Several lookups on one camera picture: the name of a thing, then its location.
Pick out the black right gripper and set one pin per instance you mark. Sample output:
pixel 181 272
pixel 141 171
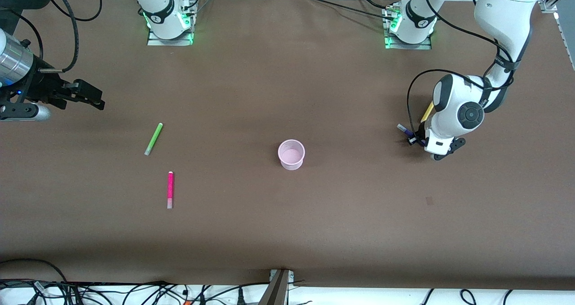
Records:
pixel 44 90

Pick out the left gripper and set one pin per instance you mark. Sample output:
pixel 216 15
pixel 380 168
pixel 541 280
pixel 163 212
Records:
pixel 421 131

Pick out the purple marker pen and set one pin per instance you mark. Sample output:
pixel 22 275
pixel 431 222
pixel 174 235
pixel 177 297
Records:
pixel 404 129

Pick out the pink highlighter pen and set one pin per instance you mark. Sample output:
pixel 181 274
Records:
pixel 170 188

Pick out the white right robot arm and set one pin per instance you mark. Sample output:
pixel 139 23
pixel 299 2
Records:
pixel 161 8

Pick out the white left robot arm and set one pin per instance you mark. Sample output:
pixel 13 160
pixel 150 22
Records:
pixel 503 8

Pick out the pink mesh pen holder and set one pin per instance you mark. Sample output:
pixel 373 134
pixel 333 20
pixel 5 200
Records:
pixel 292 156

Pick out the yellow highlighter pen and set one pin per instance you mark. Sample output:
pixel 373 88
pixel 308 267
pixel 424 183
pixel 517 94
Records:
pixel 427 112

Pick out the green highlighter pen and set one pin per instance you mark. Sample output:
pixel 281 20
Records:
pixel 153 139

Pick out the brown table mat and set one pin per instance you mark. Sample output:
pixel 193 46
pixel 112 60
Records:
pixel 287 228

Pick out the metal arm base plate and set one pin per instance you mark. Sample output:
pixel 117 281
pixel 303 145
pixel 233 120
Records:
pixel 155 42
pixel 424 47

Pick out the metal camera post bracket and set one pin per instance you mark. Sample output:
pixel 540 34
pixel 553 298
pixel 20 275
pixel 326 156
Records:
pixel 276 291

